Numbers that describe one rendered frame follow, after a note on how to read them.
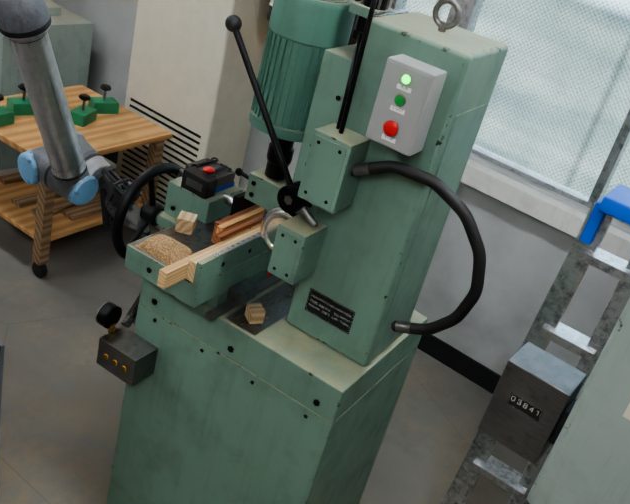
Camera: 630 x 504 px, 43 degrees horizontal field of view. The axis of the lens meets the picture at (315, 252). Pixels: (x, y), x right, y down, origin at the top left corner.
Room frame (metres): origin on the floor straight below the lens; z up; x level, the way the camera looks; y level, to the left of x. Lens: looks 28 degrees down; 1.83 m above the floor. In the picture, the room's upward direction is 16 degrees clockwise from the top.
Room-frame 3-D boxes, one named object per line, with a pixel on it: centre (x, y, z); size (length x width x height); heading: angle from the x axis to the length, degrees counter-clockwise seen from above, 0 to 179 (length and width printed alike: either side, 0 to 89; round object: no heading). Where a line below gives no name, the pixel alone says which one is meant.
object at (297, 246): (1.50, 0.04, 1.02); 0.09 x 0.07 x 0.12; 155
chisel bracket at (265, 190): (1.71, 0.12, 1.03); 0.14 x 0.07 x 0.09; 65
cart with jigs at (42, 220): (2.95, 1.12, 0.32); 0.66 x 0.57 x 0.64; 153
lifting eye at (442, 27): (1.59, -0.12, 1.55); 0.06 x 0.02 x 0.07; 65
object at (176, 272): (1.70, 0.15, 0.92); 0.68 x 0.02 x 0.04; 155
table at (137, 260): (1.77, 0.23, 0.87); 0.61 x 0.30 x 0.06; 155
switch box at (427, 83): (1.45, -0.09, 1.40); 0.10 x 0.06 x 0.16; 65
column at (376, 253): (1.60, -0.12, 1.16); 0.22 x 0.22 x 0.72; 65
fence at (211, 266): (1.71, 0.10, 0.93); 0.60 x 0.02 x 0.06; 155
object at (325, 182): (1.49, 0.01, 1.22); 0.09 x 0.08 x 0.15; 65
